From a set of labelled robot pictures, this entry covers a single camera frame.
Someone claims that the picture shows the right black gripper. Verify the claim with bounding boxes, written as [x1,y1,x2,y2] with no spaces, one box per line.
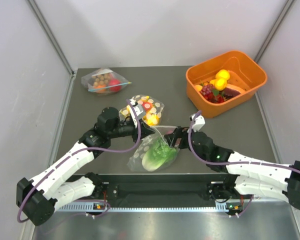
[165,124,207,162]

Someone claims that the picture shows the polka dot bag with vegetables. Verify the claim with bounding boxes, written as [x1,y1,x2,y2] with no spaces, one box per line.
[127,125,180,172]

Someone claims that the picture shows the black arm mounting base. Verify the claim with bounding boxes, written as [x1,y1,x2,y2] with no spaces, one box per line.
[93,174,241,208]

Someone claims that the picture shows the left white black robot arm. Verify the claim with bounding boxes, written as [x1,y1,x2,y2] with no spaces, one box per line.
[16,104,154,226]

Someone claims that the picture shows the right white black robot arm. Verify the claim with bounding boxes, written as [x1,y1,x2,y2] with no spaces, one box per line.
[164,127,300,210]

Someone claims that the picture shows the fake green lettuce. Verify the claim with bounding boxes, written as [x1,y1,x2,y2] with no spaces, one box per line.
[141,137,178,172]

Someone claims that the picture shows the polka dot bag with fruit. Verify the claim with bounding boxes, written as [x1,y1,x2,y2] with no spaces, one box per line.
[119,94,165,126]

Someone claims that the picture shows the fake red strawberries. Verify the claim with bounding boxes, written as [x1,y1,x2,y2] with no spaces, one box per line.
[204,92,225,104]

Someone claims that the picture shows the small orange fake fruit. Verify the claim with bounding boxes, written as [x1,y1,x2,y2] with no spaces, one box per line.
[194,84,203,92]

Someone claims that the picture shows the fake purple grapes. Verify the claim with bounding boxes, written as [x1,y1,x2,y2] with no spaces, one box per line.
[199,84,214,96]

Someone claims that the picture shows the clear bag with nuts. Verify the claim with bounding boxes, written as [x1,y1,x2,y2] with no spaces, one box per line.
[81,68,131,95]

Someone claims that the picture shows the fake meat slice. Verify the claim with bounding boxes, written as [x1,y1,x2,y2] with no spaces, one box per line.
[223,83,246,97]

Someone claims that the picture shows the yellow fake lemon lower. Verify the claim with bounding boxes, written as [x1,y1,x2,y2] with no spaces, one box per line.
[213,78,228,91]

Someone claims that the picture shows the yellow fake lemon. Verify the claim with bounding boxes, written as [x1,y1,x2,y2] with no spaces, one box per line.
[215,69,230,81]
[213,78,228,91]

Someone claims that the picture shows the yellow fake lemon upper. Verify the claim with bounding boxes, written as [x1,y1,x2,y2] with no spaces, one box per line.
[215,69,230,81]

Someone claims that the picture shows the orange plastic bin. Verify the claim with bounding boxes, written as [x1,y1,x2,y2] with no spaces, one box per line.
[185,50,268,118]

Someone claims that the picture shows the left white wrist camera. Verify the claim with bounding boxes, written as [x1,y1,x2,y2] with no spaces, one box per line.
[127,99,146,127]

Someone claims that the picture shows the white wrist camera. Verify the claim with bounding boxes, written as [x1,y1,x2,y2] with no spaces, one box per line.
[127,99,146,127]
[190,114,206,132]

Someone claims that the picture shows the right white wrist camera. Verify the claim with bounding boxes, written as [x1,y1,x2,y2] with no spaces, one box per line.
[190,114,206,132]

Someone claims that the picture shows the grey slotted cable duct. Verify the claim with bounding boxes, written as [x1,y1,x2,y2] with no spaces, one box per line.
[57,201,229,213]

